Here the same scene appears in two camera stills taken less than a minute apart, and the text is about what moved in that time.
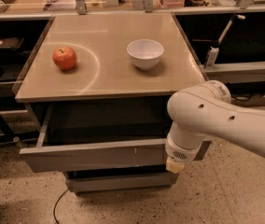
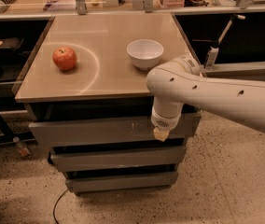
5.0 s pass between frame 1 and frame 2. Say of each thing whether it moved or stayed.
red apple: stayed
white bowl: stayed
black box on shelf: stayed
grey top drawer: moved
